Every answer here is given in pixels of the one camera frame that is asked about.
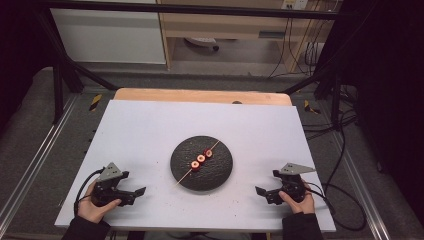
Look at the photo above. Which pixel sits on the thin bamboo skewer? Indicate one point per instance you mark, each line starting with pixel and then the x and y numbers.
pixel 183 178

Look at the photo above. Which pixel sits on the light wooden desk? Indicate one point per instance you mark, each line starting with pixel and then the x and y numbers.
pixel 213 25

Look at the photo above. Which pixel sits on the light wooden table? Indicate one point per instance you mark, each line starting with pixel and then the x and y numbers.
pixel 200 96

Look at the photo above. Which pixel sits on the white power outlet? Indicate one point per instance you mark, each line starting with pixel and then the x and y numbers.
pixel 295 4

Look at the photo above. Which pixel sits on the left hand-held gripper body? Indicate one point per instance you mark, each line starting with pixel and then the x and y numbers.
pixel 106 193

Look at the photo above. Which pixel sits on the white cabinet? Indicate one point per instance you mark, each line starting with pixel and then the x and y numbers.
pixel 106 36

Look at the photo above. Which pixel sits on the black metal frame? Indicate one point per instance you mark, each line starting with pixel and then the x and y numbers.
pixel 200 9

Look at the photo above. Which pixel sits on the black round plate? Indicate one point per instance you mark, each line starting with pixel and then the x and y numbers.
pixel 216 173

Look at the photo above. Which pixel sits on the yellow black tape strip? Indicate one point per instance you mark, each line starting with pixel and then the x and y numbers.
pixel 95 102
pixel 310 107

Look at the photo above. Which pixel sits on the red hawthorn berry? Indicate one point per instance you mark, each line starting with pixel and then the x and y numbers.
pixel 195 165
pixel 200 158
pixel 208 153

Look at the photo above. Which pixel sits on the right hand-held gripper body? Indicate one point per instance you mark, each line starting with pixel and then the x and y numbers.
pixel 291 188

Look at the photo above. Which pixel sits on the dark curtain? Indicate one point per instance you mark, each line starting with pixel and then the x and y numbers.
pixel 393 100
pixel 20 50

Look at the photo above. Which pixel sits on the person's left hand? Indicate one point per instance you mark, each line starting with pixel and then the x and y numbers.
pixel 91 210

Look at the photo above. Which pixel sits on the aluminium floor rail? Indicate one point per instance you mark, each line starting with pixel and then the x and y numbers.
pixel 360 186
pixel 36 160

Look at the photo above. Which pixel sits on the white device with black wheel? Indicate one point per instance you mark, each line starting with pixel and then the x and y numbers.
pixel 200 41

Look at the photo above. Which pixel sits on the person's right hand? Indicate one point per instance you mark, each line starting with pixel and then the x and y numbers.
pixel 303 206

